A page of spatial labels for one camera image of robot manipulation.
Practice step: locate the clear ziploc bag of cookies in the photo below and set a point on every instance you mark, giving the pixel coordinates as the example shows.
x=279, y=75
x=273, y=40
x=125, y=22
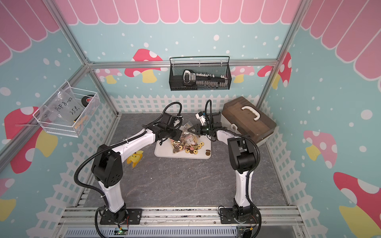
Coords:
x=186, y=138

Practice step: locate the ziploc bag with yellow chick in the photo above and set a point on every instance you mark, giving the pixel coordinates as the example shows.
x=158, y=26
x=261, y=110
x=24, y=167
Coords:
x=135, y=158

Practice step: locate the white plastic tray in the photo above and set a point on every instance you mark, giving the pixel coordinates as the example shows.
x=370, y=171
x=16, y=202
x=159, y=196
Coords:
x=164, y=149

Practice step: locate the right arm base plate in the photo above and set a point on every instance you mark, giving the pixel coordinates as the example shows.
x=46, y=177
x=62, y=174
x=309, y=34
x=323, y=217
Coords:
x=236, y=215

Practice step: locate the black wire mesh basket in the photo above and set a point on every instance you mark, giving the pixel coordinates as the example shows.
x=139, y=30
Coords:
x=217, y=65

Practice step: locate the black tape roll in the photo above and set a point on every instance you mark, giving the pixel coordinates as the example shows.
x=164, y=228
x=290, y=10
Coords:
x=86, y=100

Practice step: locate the socket wrench set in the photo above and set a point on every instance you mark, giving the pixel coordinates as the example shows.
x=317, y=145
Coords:
x=200, y=81

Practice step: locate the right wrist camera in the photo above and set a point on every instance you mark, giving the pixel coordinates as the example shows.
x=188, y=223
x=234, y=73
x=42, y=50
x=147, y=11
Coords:
x=201, y=116

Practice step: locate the white box with brown lid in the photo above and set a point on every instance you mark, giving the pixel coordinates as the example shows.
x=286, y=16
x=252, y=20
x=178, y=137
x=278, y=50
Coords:
x=243, y=117

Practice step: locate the clear wall bin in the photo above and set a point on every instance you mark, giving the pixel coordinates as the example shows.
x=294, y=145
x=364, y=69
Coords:
x=63, y=113

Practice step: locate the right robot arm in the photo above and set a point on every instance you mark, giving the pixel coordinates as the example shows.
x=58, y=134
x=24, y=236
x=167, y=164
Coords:
x=244, y=157

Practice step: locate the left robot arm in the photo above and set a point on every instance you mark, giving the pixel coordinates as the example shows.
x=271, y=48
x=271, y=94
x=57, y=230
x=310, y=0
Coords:
x=107, y=166

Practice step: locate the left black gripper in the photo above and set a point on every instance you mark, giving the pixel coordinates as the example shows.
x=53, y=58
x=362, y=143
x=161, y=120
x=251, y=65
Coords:
x=176, y=137

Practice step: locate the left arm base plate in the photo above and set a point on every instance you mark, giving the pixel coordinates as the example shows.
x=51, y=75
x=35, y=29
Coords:
x=123, y=217

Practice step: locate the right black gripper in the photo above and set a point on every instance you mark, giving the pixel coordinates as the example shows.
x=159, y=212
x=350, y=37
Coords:
x=198, y=129

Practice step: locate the pile of round cookies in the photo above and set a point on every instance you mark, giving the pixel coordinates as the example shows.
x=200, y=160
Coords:
x=193, y=148

